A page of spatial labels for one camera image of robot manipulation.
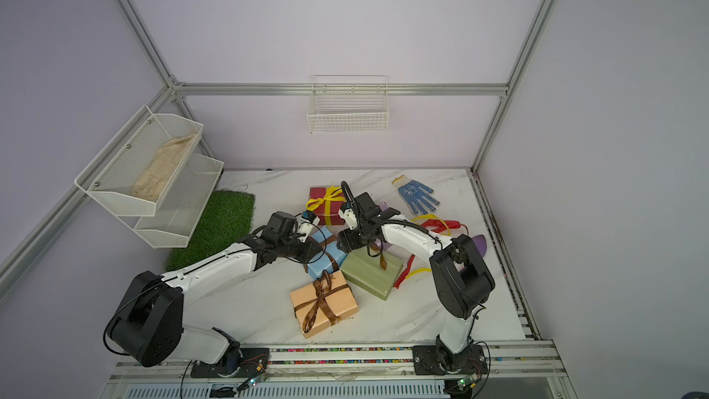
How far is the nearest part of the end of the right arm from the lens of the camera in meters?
0.66

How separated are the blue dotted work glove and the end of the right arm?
1.19ft

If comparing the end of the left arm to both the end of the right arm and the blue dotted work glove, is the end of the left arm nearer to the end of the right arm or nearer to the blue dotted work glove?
the end of the right arm

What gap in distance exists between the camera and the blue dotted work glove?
1098 mm
